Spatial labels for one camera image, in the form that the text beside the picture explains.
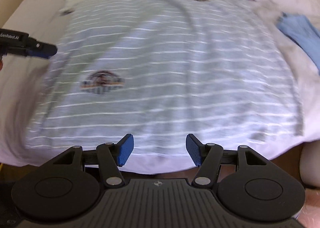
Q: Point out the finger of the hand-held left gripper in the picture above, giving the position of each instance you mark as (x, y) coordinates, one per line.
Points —
(43, 49)

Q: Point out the blue folded garment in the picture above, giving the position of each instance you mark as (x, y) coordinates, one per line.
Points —
(300, 32)

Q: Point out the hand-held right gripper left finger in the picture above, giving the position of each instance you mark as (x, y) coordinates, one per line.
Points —
(125, 150)

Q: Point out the grey white-striped t-shirt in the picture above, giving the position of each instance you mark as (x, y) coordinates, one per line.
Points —
(162, 67)

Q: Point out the bed with pale cover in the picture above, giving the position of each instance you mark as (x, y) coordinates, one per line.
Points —
(15, 107)

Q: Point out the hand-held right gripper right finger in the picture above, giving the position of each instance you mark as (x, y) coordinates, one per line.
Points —
(193, 150)

